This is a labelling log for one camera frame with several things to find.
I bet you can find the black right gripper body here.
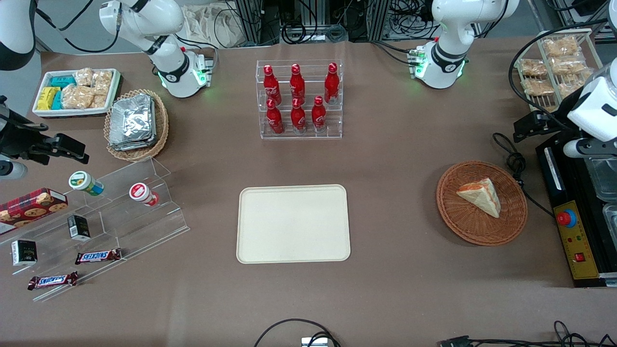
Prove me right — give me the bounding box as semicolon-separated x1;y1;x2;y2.
0;131;29;163

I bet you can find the triangle sandwich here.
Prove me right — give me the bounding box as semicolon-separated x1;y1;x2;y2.
456;178;502;219

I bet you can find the oval light wicker basket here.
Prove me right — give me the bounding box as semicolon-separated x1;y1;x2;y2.
104;89;169;161

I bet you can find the round brown wicker basket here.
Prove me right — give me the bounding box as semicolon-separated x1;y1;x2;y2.
436;160;528;246

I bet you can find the beige rectangular tray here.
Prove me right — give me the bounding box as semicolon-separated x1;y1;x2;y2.
236;185;351;264

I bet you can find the white rectangular snack bin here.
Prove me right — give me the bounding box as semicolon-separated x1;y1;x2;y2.
32;68;121;119

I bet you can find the green lid cup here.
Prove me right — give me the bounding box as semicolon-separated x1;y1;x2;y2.
68;171;104;196

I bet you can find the yellow snack pack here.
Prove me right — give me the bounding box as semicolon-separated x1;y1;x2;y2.
37;87;61;110

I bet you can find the clear plastic container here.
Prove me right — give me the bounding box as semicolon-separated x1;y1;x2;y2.
586;157;617;200
603;202;617;237

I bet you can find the red cookie box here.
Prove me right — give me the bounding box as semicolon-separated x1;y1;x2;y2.
0;188;68;235

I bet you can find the silver foil pouch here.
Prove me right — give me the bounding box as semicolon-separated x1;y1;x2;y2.
108;130;158;151
111;94;155;141

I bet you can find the small black box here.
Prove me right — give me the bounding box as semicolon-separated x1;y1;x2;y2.
67;214;91;241

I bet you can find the red lid cup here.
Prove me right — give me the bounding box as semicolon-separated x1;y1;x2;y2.
129;183;160;207

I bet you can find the clear acrylic stepped shelf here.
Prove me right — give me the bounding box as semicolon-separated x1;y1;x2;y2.
0;157;190;303

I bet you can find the black and white box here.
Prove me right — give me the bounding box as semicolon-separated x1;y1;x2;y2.
11;240;38;267

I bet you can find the black machine with yellow panel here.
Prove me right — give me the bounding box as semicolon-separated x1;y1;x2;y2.
536;130;617;288

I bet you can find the snickers bar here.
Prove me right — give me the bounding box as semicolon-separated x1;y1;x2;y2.
75;248;122;265
27;271;79;291

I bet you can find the beige cloth bag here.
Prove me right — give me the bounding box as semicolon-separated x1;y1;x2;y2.
182;4;241;49

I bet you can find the red cola bottle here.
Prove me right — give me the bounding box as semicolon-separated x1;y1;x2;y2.
291;98;307;132
266;99;284;134
311;96;327;131
263;65;282;106
290;64;306;104
324;63;340;104

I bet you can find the clear acrylic bottle rack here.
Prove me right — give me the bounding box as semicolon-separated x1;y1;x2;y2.
256;60;343;140

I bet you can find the white wire rack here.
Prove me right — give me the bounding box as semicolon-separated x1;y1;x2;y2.
513;28;604;131

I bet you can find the black machine cable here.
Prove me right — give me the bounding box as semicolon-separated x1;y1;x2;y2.
492;133;555;217

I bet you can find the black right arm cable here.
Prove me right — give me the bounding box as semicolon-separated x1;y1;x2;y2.
36;0;121;53

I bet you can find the black left base cable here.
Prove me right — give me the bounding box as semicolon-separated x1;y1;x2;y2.
371;40;417;66

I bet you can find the black base cable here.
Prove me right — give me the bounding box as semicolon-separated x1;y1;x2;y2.
371;40;417;66
174;33;218;73

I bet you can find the black right base cable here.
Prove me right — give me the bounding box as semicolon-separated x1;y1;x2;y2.
174;33;218;73

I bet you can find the aluminium frame post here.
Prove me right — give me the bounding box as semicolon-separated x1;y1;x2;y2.
366;0;392;41
235;0;280;46

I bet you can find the black cable with plug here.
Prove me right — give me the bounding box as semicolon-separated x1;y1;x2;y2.
438;320;617;347

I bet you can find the black looped table cable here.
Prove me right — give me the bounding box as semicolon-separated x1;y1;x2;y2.
254;318;341;347

